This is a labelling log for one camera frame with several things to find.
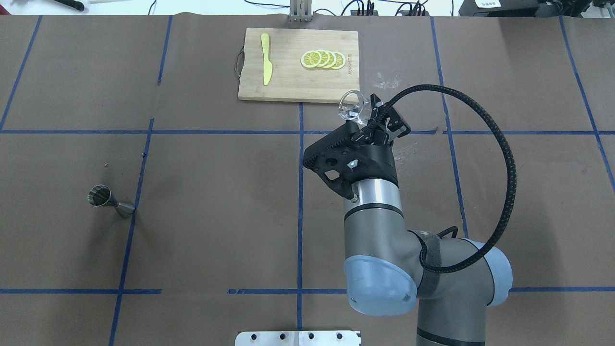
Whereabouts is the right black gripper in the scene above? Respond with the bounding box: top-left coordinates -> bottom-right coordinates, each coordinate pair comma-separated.
303,94 -> 411,200

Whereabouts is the clear glass cup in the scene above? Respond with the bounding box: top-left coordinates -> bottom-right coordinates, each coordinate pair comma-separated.
338,90 -> 371,127

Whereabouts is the steel jigger measuring cup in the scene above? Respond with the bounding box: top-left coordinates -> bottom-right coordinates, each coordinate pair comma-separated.
86,185 -> 135,218

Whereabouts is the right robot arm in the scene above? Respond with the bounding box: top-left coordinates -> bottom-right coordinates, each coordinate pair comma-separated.
303,90 -> 516,346

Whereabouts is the back lemon slice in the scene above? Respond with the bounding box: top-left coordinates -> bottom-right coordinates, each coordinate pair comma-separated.
331,52 -> 346,70

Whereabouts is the lemon slice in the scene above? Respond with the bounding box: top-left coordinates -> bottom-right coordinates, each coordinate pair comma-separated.
317,49 -> 333,68
331,52 -> 346,70
300,50 -> 322,69
325,51 -> 337,69

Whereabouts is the front lemon slice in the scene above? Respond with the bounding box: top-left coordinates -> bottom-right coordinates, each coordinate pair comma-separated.
300,50 -> 322,69

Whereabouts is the wooden cutting board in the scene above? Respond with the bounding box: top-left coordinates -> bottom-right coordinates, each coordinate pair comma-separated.
238,28 -> 360,103

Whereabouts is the yellow plastic knife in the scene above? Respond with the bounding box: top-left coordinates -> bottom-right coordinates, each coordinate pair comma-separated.
260,33 -> 274,86

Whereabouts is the black mini pc box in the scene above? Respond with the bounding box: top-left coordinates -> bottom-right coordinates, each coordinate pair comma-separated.
458,0 -> 541,17

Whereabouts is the black handheld tool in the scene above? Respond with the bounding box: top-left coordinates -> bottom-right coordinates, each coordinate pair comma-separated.
55,0 -> 86,12

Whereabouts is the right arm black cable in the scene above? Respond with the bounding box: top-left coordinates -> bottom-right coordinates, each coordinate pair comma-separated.
372,84 -> 517,274

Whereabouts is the aluminium frame post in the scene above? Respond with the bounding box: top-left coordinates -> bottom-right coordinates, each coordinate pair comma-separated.
289,0 -> 313,22

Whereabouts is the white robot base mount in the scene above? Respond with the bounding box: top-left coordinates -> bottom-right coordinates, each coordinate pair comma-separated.
234,330 -> 362,346

